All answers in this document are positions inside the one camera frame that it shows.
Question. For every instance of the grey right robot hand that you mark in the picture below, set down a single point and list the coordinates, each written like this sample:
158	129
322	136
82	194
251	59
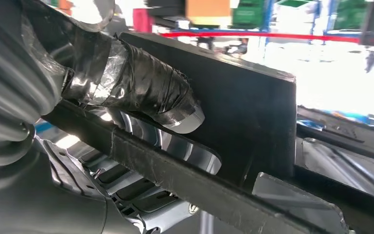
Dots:
142	80

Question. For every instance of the stainless steel workbench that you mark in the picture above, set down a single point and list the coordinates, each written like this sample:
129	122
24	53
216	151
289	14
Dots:
367	142

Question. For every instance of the cardboard box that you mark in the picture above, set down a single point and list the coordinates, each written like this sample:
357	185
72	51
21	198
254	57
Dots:
208	9

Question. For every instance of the green plastic crate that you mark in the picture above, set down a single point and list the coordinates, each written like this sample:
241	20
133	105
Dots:
248	13
350	13

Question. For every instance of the red barrier belt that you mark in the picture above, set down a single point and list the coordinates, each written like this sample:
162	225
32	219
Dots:
271	35

